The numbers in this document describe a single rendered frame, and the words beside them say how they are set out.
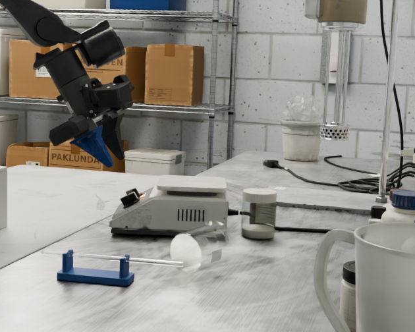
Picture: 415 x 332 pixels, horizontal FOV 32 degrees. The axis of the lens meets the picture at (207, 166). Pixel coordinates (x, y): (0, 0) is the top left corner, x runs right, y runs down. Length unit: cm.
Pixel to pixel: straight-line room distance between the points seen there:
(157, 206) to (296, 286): 33
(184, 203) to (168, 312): 38
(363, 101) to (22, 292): 286
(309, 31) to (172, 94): 75
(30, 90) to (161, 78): 67
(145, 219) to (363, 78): 251
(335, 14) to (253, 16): 217
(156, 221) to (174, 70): 225
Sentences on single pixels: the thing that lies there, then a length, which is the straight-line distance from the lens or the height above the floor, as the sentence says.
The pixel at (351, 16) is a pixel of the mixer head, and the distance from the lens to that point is 159.
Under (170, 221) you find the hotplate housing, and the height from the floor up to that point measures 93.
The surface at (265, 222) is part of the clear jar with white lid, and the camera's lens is 125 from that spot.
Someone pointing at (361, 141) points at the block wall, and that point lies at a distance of 367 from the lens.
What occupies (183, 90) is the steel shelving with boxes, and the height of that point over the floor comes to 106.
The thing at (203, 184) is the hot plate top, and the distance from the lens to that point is 126.
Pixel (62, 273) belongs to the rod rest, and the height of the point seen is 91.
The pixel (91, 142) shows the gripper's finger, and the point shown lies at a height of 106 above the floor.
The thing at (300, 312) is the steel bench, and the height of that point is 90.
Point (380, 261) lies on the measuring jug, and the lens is 63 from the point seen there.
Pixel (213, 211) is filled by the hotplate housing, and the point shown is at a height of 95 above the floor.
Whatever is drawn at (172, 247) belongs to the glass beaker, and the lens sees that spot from 104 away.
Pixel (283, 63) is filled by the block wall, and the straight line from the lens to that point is 370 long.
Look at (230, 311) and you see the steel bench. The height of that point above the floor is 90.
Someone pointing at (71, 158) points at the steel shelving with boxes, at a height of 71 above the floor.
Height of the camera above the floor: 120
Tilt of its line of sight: 8 degrees down
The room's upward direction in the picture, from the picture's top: 2 degrees clockwise
